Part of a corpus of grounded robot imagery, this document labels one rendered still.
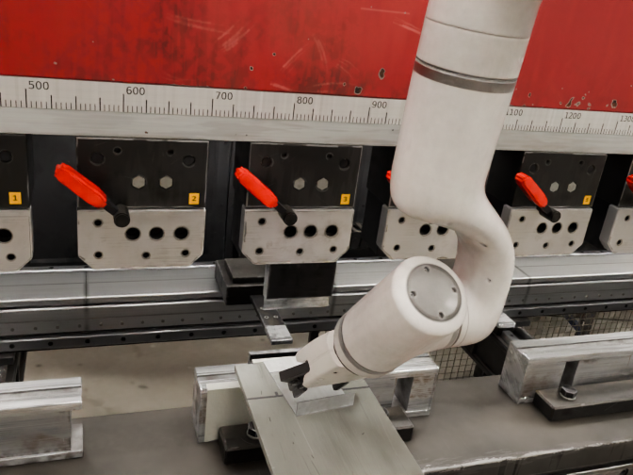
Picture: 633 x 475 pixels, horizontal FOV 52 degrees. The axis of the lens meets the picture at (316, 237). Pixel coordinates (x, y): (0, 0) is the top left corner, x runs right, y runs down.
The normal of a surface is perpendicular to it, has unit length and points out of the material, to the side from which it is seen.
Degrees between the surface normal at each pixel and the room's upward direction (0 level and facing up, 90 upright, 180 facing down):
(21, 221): 90
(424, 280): 39
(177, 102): 90
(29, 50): 90
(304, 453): 0
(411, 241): 90
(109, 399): 0
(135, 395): 0
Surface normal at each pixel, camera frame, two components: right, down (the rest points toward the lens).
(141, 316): 0.31, 0.40
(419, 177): -0.59, 0.29
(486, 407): 0.12, -0.92
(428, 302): 0.34, -0.43
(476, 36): -0.20, 0.41
